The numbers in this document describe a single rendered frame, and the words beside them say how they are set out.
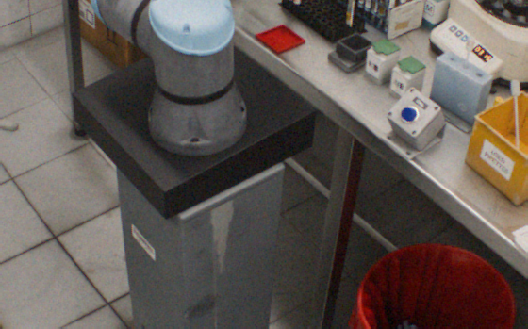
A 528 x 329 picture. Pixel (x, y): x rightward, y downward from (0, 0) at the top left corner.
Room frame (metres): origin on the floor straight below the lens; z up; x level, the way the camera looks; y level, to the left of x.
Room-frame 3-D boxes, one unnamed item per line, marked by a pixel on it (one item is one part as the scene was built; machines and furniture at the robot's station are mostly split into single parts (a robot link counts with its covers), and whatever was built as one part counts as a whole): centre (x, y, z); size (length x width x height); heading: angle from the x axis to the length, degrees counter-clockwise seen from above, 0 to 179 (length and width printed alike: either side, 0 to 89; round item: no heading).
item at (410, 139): (1.10, -0.26, 0.92); 0.13 x 0.07 x 0.08; 131
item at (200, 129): (1.01, 0.11, 0.99); 0.15 x 0.15 x 0.10
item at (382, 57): (1.26, -0.20, 0.91); 0.05 x 0.04 x 0.07; 131
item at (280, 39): (1.35, -0.02, 0.88); 0.07 x 0.07 x 0.01; 41
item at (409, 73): (1.21, -0.25, 0.91); 0.05 x 0.04 x 0.07; 131
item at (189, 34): (1.01, 0.12, 1.11); 0.13 x 0.12 x 0.14; 45
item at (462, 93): (1.17, -0.34, 0.92); 0.10 x 0.07 x 0.10; 48
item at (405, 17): (1.49, -0.20, 0.91); 0.20 x 0.10 x 0.07; 41
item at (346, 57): (1.31, -0.16, 0.89); 0.09 x 0.05 x 0.04; 134
